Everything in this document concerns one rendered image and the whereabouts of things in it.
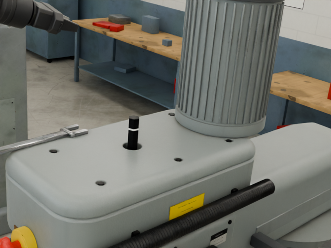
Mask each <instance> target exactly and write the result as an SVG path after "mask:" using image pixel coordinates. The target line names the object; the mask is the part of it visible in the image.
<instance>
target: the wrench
mask: <svg viewBox="0 0 331 248"><path fill-rule="evenodd" d="M76 129H79V125H77V124H74V125H70V126H66V127H64V128H60V131H58V132H54V133H50V134H46V135H42V136H39V137H35V138H31V139H28V140H24V141H20V142H16V143H12V144H9V145H5V146H1V147H0V155H1V154H5V153H9V152H12V151H16V150H20V149H23V148H27V147H31V146H34V145H38V144H42V143H45V142H49V141H53V140H56V139H60V138H63V137H67V136H68V137H70V138H72V137H77V136H81V135H84V134H88V130H87V129H82V130H78V131H75V132H71V131H73V130H76Z"/></svg>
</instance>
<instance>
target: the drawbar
mask: <svg viewBox="0 0 331 248"><path fill-rule="evenodd" d="M129 128H130V129H138V128H139V117H138V116H135V115H134V116H129ZM137 143H138V130H135V131H132V130H128V144H127V150H137Z"/></svg>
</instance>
